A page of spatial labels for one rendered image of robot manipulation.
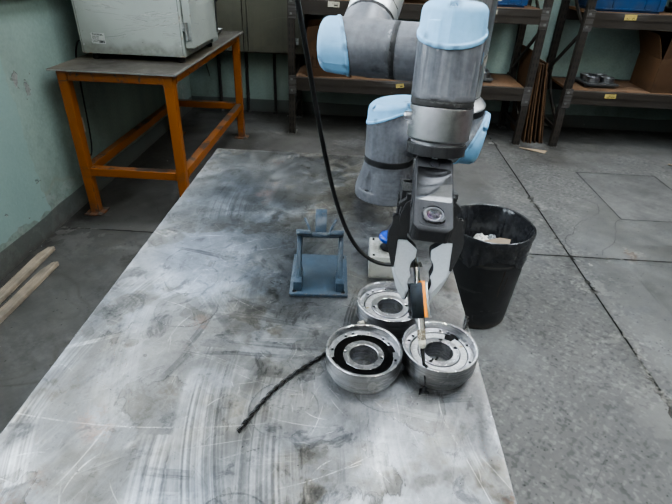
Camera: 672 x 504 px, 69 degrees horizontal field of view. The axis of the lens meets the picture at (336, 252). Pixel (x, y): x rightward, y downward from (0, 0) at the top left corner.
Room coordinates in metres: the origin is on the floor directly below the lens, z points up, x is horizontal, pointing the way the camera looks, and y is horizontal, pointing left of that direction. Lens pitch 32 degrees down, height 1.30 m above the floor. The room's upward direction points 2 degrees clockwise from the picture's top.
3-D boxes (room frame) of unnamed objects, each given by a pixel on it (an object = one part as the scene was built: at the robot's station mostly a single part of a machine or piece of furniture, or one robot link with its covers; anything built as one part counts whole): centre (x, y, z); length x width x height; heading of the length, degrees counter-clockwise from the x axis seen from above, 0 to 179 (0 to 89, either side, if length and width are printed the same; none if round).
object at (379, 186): (1.10, -0.12, 0.85); 0.15 x 0.15 x 0.10
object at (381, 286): (0.61, -0.09, 0.82); 0.10 x 0.10 x 0.04
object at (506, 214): (1.69, -0.60, 0.21); 0.34 x 0.34 x 0.43
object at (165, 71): (3.13, 1.08, 0.39); 1.50 x 0.62 x 0.78; 178
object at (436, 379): (0.52, -0.15, 0.82); 0.10 x 0.10 x 0.04
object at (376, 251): (0.77, -0.10, 0.82); 0.08 x 0.07 x 0.05; 178
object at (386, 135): (1.10, -0.12, 0.97); 0.13 x 0.12 x 0.14; 75
